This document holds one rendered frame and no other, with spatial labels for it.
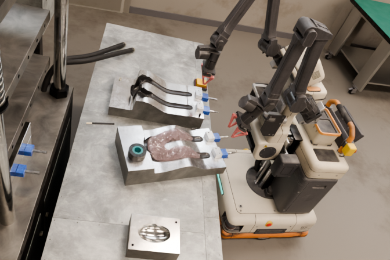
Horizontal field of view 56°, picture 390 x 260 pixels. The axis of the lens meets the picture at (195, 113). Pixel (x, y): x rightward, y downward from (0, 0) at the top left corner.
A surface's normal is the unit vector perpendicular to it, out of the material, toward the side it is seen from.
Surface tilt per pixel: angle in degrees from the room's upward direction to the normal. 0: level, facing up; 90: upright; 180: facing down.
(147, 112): 90
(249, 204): 0
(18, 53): 0
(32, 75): 0
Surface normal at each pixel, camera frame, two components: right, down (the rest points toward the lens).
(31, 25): 0.26, -0.70
